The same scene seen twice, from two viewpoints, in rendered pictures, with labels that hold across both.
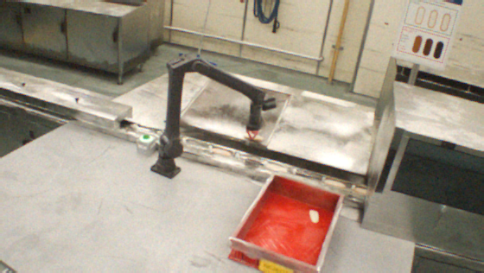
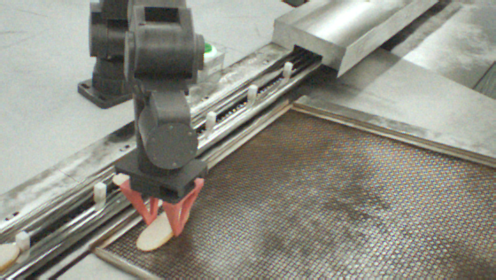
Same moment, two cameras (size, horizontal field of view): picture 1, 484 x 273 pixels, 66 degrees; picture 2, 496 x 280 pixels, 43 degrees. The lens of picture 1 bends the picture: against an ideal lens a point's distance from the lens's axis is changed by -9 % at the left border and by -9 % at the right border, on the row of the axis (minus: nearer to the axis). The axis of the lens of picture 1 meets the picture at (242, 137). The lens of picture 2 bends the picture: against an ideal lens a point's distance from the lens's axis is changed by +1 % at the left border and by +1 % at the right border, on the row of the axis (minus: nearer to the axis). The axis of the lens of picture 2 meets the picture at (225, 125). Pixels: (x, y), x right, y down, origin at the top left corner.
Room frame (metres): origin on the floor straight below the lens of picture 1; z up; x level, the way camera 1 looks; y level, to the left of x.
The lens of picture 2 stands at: (2.01, -0.62, 1.48)
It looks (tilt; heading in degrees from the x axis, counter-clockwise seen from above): 34 degrees down; 105
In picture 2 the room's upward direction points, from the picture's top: 10 degrees clockwise
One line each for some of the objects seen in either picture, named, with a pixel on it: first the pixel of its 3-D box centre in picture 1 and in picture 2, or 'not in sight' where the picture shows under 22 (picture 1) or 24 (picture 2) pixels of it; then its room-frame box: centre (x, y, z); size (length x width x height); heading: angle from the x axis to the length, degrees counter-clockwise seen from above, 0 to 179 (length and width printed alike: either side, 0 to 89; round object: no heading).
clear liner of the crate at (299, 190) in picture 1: (290, 224); not in sight; (1.20, -0.23, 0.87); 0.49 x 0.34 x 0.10; 162
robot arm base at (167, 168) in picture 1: (165, 162); (114, 73); (1.51, 0.32, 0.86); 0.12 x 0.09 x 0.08; 68
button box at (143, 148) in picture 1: (146, 148); (200, 73); (1.64, 0.45, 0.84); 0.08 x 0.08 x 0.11; 76
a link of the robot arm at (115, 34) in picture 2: (170, 147); (120, 42); (1.53, 0.31, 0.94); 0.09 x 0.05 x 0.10; 125
